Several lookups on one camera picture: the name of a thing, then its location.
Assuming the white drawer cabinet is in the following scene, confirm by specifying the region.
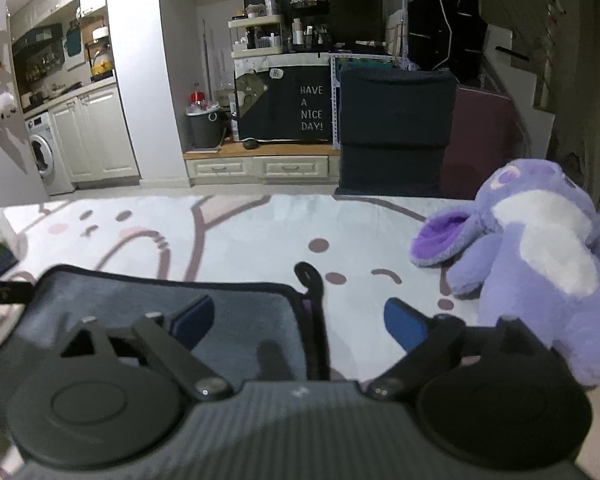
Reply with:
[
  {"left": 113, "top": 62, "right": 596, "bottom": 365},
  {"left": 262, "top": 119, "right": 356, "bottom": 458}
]
[{"left": 185, "top": 155, "right": 340, "bottom": 185}]

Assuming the white washing machine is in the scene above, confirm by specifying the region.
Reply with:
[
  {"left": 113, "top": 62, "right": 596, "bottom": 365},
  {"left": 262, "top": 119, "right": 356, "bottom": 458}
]
[{"left": 26, "top": 112, "right": 76, "bottom": 196}]

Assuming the purple plush toy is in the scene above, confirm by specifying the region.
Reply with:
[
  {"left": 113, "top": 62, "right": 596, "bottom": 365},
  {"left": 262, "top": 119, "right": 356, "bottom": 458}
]
[{"left": 411, "top": 158, "right": 600, "bottom": 387}]

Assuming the cream countertop shelf rack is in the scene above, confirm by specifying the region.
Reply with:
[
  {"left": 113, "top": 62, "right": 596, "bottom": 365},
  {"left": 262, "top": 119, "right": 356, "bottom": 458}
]
[{"left": 227, "top": 14, "right": 285, "bottom": 60}]

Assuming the grey towel black trim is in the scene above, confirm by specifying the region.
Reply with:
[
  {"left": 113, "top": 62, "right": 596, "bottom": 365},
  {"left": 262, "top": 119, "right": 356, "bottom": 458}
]
[{"left": 0, "top": 262, "right": 329, "bottom": 425}]

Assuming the black hanging jacket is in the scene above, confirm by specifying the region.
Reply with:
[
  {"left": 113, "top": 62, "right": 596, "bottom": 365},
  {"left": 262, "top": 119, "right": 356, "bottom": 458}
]
[{"left": 407, "top": 0, "right": 488, "bottom": 87}]

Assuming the white kitchen cabinet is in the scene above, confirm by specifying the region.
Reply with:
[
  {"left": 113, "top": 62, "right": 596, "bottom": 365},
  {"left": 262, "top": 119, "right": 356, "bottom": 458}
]
[{"left": 48, "top": 82, "right": 140, "bottom": 183}]

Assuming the dark grey trash bin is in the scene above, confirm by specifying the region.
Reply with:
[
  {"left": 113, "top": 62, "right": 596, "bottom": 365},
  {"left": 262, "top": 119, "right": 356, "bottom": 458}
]
[{"left": 186, "top": 108, "right": 225, "bottom": 150}]

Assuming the dark blue chair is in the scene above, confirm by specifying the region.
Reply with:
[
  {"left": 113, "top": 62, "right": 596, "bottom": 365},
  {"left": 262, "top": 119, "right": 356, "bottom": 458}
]
[{"left": 337, "top": 67, "right": 457, "bottom": 197}]

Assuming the black have a nice day cloth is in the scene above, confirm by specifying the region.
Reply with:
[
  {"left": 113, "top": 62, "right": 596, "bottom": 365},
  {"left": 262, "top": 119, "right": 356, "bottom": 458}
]
[{"left": 236, "top": 65, "right": 332, "bottom": 144}]

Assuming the cartoon bear tablecloth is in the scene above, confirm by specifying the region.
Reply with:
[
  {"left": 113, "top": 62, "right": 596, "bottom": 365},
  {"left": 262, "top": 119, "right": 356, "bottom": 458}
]
[{"left": 0, "top": 193, "right": 600, "bottom": 480}]

